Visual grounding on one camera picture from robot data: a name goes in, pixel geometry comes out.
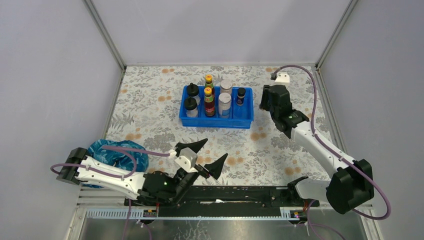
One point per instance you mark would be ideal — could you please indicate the silver lid spice tin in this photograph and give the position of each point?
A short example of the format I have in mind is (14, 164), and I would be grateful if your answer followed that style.
(224, 105)
(226, 87)

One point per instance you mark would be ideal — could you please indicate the yellow cap sauce bottle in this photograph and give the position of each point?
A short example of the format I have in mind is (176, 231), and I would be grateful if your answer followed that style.
(209, 81)

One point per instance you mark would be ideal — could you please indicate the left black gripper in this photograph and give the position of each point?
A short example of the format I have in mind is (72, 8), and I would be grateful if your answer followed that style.
(214, 168)

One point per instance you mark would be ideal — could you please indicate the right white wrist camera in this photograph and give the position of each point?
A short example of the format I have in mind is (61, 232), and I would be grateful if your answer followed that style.
(280, 78)

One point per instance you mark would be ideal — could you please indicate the blue plastic divided bin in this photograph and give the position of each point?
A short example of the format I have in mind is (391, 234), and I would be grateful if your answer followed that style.
(240, 117)

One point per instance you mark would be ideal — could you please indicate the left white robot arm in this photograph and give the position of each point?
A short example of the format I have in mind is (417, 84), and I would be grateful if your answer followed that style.
(141, 187)

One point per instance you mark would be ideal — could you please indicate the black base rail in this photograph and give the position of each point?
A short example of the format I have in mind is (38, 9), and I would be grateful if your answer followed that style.
(228, 201)

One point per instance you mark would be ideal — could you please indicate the floral table mat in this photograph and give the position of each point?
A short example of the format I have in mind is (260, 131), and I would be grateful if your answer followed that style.
(147, 113)

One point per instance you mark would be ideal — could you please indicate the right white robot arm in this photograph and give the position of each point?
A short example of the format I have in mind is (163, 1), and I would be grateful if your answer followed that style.
(349, 185)

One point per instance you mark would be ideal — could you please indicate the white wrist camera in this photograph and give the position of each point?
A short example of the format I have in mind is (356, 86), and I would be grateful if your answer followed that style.
(280, 78)
(186, 159)

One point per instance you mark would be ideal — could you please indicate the small dark spice bottle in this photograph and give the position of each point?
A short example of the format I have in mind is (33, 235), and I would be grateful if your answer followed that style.
(241, 93)

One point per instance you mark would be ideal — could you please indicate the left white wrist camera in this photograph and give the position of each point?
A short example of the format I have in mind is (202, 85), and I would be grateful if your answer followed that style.
(186, 159)

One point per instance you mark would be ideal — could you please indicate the green label sauce bottle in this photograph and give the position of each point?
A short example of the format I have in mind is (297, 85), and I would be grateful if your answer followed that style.
(209, 101)

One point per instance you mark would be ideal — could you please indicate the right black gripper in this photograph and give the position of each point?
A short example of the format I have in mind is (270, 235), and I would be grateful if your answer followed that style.
(265, 96)

